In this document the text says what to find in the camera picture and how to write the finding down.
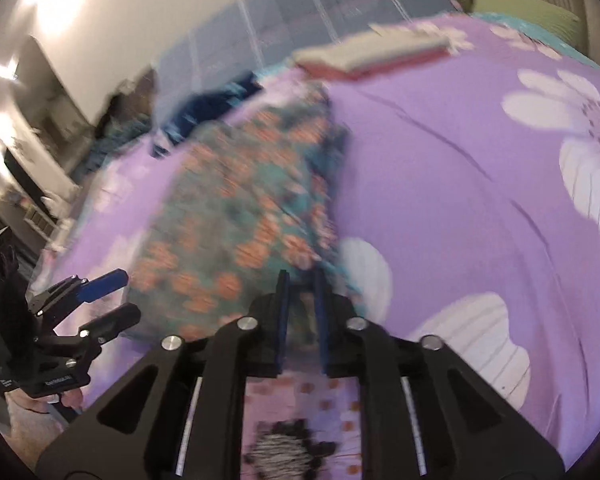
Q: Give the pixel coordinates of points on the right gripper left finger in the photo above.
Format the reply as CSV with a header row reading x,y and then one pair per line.
x,y
178,412

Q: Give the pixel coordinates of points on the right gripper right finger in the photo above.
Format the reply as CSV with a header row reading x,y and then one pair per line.
x,y
424,412

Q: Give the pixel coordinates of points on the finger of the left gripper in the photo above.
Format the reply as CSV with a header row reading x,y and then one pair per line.
x,y
105,328
77,290

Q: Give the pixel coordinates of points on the teal floral shirt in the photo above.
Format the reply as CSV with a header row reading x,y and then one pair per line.
x,y
247,202

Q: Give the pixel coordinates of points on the person left hand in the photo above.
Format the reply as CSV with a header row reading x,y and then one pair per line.
x,y
72,399

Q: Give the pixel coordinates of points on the dark teal knitted blanket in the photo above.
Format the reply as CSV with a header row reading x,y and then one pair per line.
x,y
116,139

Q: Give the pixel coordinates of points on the purple floral bedsheet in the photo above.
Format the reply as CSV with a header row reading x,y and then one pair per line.
x,y
467,206

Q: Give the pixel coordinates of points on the navy star plush toy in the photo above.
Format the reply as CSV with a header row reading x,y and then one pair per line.
x,y
207,106

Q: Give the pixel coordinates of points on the pink folded garment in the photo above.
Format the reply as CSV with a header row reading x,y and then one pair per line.
x,y
329,73

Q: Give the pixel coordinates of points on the beige folded garment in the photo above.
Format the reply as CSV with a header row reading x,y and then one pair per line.
x,y
376,45

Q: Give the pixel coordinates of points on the green pillow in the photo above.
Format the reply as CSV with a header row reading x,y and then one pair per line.
x,y
560,22

